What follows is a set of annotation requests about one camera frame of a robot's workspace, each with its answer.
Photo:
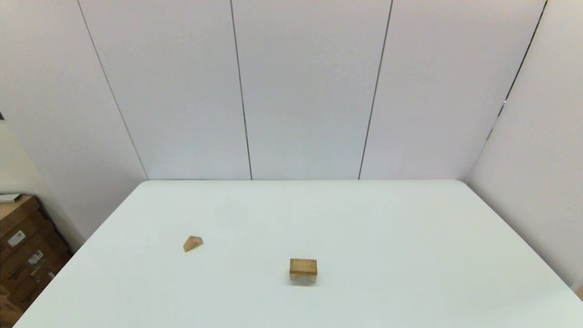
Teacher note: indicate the rectangular wooden block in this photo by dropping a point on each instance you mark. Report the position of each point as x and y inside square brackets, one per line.
[303, 265]

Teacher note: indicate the brown cardboard box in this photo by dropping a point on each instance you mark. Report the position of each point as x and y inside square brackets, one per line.
[13, 218]
[27, 259]
[41, 280]
[7, 312]

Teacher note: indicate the arched wooden block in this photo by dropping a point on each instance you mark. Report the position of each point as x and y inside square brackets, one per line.
[303, 279]

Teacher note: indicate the triangular wooden block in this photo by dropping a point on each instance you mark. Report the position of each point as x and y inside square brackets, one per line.
[192, 243]

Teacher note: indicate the flat white item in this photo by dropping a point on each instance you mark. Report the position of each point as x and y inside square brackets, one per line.
[9, 197]

